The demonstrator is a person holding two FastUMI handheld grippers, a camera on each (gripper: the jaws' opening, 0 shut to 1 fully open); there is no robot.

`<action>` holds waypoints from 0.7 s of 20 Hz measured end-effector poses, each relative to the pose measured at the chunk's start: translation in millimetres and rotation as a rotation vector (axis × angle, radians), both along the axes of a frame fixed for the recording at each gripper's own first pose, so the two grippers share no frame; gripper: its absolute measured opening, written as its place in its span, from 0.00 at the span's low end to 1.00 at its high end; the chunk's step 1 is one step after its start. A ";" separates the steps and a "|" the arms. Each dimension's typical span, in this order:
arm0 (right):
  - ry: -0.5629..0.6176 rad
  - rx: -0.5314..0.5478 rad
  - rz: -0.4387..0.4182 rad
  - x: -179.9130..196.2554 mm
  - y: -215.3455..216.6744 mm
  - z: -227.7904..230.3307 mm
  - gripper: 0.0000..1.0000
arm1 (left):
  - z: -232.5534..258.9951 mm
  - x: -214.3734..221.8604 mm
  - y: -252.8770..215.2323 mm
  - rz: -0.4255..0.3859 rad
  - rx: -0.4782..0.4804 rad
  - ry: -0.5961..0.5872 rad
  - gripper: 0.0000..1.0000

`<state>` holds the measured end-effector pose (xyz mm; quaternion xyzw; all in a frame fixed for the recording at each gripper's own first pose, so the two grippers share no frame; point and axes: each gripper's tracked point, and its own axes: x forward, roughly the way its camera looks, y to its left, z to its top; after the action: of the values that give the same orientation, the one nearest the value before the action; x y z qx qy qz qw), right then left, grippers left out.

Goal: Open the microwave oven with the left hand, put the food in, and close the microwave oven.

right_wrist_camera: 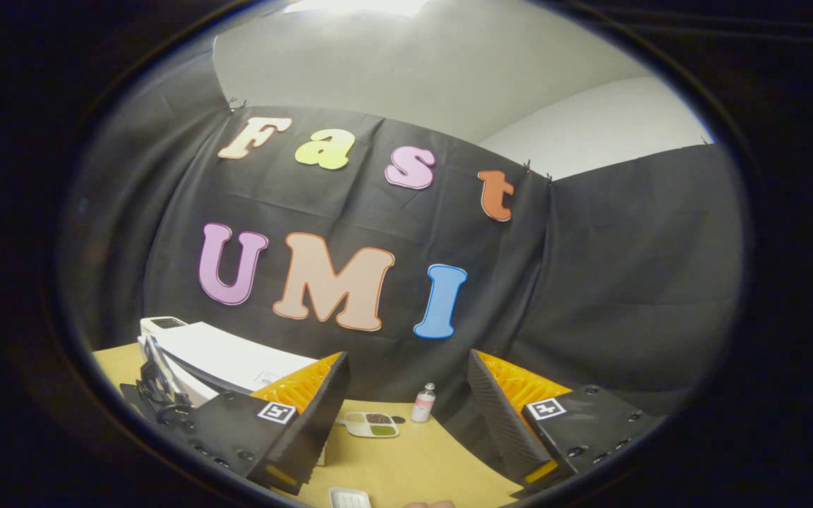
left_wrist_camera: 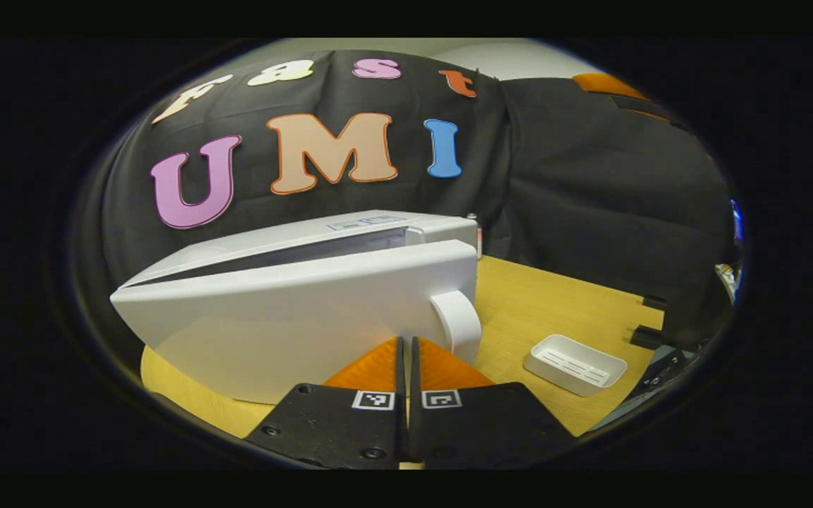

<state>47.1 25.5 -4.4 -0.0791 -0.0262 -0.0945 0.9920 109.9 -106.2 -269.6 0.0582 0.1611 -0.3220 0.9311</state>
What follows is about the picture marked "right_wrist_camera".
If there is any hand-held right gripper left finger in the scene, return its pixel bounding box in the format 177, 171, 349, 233
167, 351, 352, 496

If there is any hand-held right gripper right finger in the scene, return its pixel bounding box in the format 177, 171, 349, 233
466, 349, 665, 495

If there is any white microwave oven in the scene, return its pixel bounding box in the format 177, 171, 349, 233
137, 321, 327, 466

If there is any white divided seasoning dish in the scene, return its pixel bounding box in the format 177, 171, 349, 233
342, 411, 402, 439

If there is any white rectangular tray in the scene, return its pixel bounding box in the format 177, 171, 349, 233
327, 486, 373, 508

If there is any white toaster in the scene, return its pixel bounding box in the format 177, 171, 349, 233
140, 317, 188, 337

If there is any small pink label bottle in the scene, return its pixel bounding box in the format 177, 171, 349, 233
411, 382, 438, 423

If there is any black backdrop cloth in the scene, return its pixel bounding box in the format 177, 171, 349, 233
61, 42, 742, 488

